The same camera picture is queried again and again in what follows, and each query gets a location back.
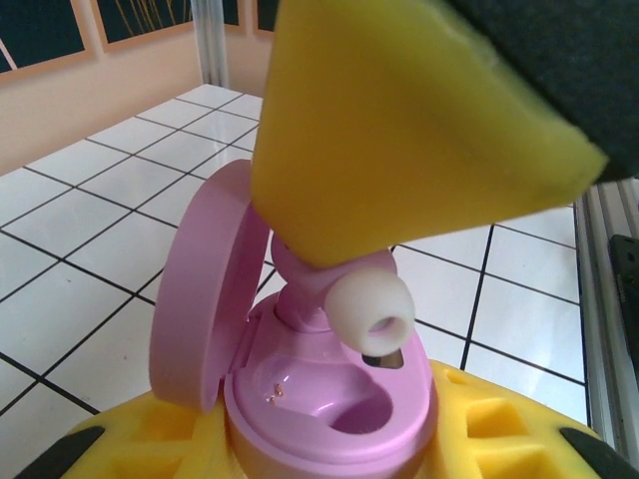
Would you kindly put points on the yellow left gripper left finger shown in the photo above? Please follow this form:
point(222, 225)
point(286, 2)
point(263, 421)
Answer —
point(150, 439)

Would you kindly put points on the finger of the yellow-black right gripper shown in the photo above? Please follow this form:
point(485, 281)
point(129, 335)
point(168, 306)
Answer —
point(399, 125)

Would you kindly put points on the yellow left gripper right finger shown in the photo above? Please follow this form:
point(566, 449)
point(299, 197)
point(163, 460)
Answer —
point(524, 449)

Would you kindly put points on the small pink crumb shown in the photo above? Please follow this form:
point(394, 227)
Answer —
point(369, 309)

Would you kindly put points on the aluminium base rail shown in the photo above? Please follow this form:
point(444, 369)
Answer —
point(596, 299)

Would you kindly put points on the aluminium corner post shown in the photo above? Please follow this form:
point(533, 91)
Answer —
point(209, 40)

